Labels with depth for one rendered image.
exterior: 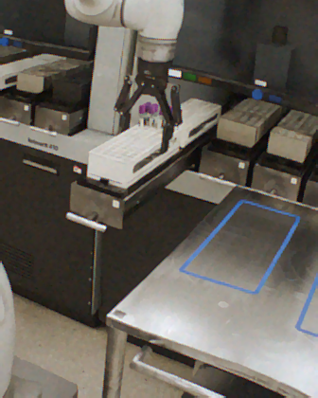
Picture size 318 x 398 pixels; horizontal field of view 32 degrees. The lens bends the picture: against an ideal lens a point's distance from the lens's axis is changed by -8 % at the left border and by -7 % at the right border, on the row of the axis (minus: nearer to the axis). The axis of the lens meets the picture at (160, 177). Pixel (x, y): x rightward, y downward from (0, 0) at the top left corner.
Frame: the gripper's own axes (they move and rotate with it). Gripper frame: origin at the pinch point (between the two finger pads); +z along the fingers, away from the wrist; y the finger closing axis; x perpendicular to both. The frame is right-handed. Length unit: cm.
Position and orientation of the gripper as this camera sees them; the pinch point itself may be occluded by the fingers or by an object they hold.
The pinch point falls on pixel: (144, 137)
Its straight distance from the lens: 144.1
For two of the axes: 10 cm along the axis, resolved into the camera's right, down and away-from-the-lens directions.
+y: 9.0, 2.7, -3.4
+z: -1.2, 9.1, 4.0
